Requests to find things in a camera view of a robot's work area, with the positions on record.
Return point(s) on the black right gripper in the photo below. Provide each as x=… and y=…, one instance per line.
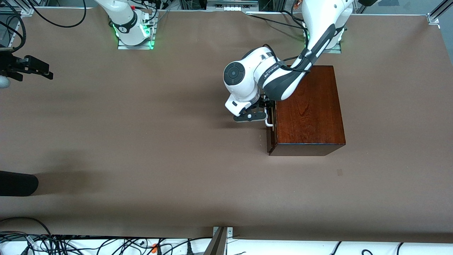
x=7, y=63

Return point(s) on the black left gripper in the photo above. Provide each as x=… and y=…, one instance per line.
x=264, y=103

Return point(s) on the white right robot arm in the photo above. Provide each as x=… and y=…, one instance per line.
x=124, y=17

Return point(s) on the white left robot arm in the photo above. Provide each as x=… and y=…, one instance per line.
x=244, y=85

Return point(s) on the dark brown wooden cabinet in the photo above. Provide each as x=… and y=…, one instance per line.
x=311, y=117

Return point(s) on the white connector strip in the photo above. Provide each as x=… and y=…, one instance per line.
x=233, y=8

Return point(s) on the copper coloured fitting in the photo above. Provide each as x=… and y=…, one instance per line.
x=296, y=4

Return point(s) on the black ribbed cylinder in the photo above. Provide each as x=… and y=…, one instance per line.
x=17, y=184

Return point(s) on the black power plug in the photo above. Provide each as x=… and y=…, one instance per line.
x=189, y=249

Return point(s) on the orange connector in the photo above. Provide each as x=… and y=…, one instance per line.
x=154, y=248

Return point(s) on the aluminium frame profile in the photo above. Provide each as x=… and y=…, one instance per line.
x=444, y=6
x=17, y=11
x=9, y=35

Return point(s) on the aluminium table edge bracket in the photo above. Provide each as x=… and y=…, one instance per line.
x=222, y=232

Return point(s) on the aluminium corner bracket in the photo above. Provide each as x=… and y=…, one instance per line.
x=433, y=18

